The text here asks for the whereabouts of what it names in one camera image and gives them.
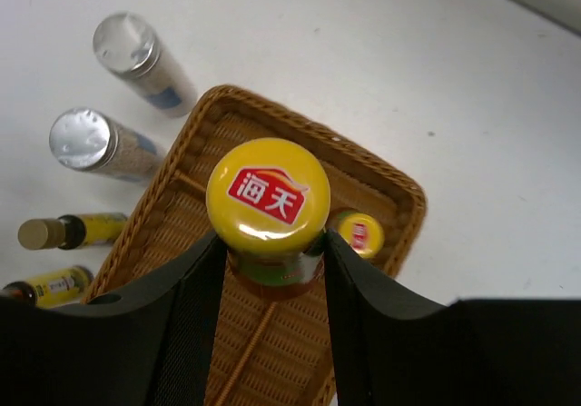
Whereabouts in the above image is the yellow-cap sauce bottle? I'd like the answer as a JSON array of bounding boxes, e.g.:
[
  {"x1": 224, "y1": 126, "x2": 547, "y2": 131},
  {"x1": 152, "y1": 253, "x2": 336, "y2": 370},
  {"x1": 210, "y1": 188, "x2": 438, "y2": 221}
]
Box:
[
  {"x1": 205, "y1": 138, "x2": 330, "y2": 301},
  {"x1": 326, "y1": 207, "x2": 385, "y2": 260}
]

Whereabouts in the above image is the far silver-lid salt shaker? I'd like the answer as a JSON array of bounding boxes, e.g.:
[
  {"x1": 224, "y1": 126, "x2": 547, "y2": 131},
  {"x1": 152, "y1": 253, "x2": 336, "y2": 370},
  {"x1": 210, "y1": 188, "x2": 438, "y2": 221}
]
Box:
[{"x1": 93, "y1": 12, "x2": 198, "y2": 118}]

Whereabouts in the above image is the near silver-lid salt shaker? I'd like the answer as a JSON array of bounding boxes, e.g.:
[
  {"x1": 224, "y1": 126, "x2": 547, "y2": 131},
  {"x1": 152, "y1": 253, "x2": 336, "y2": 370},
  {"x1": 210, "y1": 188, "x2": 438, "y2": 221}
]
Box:
[{"x1": 49, "y1": 107, "x2": 165, "y2": 183}]

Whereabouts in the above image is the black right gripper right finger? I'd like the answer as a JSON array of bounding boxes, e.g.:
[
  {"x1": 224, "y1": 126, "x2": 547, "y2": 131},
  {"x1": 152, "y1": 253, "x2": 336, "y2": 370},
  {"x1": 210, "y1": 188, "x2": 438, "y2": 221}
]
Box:
[{"x1": 324, "y1": 231, "x2": 580, "y2": 405}]

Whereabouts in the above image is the far yellow-label small bottle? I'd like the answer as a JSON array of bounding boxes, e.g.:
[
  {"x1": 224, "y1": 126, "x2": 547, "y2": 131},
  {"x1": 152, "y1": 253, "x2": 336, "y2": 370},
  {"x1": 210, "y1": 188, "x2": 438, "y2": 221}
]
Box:
[{"x1": 17, "y1": 213, "x2": 128, "y2": 251}]

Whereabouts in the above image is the near yellow-label small bottle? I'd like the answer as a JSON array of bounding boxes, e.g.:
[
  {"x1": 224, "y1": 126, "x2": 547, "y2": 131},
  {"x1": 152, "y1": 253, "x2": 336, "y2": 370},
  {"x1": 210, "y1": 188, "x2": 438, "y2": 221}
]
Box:
[{"x1": 1, "y1": 265, "x2": 94, "y2": 309}]

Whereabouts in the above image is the yellow-label small bottle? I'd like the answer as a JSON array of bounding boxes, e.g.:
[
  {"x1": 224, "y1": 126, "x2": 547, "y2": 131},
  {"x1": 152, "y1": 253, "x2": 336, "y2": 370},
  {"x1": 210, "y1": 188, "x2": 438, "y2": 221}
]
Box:
[
  {"x1": 17, "y1": 213, "x2": 128, "y2": 251},
  {"x1": 1, "y1": 265, "x2": 94, "y2": 309}
]

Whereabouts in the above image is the silver-lid salt shaker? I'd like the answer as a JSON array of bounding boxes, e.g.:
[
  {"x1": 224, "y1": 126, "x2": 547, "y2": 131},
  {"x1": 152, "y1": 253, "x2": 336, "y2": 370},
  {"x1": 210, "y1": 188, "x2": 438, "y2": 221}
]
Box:
[
  {"x1": 49, "y1": 107, "x2": 165, "y2": 183},
  {"x1": 93, "y1": 12, "x2": 198, "y2": 118}
]

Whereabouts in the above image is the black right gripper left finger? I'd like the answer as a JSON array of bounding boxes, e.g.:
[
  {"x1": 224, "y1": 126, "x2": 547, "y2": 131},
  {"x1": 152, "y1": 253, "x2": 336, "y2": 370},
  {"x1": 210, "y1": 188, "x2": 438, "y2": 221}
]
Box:
[{"x1": 1, "y1": 233, "x2": 227, "y2": 405}]

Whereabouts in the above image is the brown wicker basket tray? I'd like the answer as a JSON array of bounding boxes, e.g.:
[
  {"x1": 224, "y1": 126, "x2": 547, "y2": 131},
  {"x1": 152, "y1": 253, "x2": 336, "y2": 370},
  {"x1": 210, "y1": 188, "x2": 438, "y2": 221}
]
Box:
[{"x1": 88, "y1": 84, "x2": 427, "y2": 405}]

